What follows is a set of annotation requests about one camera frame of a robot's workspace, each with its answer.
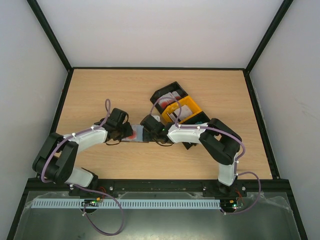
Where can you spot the black tray compartment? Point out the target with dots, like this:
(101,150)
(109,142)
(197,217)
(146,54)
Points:
(166,89)
(191,121)

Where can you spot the yellow middle tray compartment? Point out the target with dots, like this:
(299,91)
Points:
(184,101)

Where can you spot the brown leather card holder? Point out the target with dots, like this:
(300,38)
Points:
(146,137)

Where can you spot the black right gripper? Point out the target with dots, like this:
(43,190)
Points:
(145,132)

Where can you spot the red white card stack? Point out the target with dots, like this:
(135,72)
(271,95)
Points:
(168,98)

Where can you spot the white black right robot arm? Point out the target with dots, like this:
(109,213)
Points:
(222,144)

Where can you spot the black left tray compartment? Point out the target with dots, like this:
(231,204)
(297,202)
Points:
(166,89)

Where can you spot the light blue slotted cable duct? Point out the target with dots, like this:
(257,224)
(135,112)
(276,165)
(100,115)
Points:
(63,203)

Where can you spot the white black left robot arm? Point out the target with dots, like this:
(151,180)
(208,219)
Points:
(55,161)

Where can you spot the black right tray compartment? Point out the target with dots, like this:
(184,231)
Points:
(191,121)

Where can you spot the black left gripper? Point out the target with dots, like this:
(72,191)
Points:
(129,132)

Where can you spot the black metal cage frame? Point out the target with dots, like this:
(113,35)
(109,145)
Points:
(275,184)

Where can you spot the red white credit card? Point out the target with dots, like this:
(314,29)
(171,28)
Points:
(137,134)

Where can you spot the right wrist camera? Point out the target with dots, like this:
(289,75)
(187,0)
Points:
(157,117)

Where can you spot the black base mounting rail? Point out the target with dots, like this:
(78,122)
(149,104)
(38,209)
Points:
(206,188)

